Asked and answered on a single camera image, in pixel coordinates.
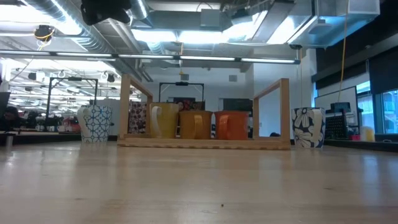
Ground amber glass mug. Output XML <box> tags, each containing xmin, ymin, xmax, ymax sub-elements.
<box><xmin>178</xmin><ymin>110</ymin><xmax>214</xmax><ymax>140</ymax></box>

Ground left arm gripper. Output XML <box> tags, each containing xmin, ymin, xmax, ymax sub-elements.
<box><xmin>80</xmin><ymin>0</ymin><xmax>133</xmax><ymax>26</ymax></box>

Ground wooden slatted mug rack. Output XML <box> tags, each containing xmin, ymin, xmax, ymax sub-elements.
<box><xmin>117</xmin><ymin>73</ymin><xmax>292</xmax><ymax>151</ymax></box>

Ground black perforated rack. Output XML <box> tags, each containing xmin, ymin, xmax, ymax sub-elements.
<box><xmin>325</xmin><ymin>102</ymin><xmax>362</xmax><ymax>140</ymax></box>

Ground dark picture poster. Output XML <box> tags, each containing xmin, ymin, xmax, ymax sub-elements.
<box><xmin>173</xmin><ymin>97</ymin><xmax>206</xmax><ymax>112</ymax></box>

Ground yellow mug white handle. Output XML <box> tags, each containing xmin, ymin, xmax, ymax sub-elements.
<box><xmin>149</xmin><ymin>102</ymin><xmax>180</xmax><ymax>139</ymax></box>

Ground long linear ceiling light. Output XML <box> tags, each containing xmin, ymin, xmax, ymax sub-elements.
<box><xmin>0</xmin><ymin>49</ymin><xmax>301</xmax><ymax>65</ymax></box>

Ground person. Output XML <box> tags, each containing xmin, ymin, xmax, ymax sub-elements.
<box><xmin>0</xmin><ymin>105</ymin><xmax>22</xmax><ymax>131</ymax></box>

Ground yellow container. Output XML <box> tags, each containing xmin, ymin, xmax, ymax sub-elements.
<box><xmin>360</xmin><ymin>126</ymin><xmax>376</xmax><ymax>142</ymax></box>

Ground dark dotted pattern mug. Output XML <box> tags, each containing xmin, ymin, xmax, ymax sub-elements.
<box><xmin>128</xmin><ymin>101</ymin><xmax>148</xmax><ymax>135</ymax></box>

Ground white board panel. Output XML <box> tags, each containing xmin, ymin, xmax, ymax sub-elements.
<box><xmin>313</xmin><ymin>86</ymin><xmax>358</xmax><ymax>119</ymax></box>

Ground black metal gantry frame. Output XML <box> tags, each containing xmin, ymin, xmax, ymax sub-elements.
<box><xmin>158</xmin><ymin>82</ymin><xmax>205</xmax><ymax>103</ymax></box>
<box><xmin>45</xmin><ymin>77</ymin><xmax>99</xmax><ymax>126</ymax></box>

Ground orange mug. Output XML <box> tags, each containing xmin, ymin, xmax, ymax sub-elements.
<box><xmin>214</xmin><ymin>110</ymin><xmax>250</xmax><ymax>141</ymax></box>

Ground navy mug white flowers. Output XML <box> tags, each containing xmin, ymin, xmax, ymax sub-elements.
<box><xmin>291</xmin><ymin>107</ymin><xmax>326</xmax><ymax>149</ymax></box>

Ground yellow hanging cord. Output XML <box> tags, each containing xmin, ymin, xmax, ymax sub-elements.
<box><xmin>338</xmin><ymin>0</ymin><xmax>349</xmax><ymax>94</ymax></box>

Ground round silver air duct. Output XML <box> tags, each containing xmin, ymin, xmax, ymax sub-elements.
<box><xmin>21</xmin><ymin>0</ymin><xmax>147</xmax><ymax>82</ymax></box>

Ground black cable reel yellow cord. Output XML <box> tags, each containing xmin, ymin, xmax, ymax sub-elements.
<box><xmin>33</xmin><ymin>24</ymin><xmax>56</xmax><ymax>43</ymax></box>

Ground white mug blue lattice pattern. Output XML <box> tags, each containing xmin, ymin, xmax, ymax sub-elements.
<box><xmin>76</xmin><ymin>105</ymin><xmax>113</xmax><ymax>144</ymax></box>

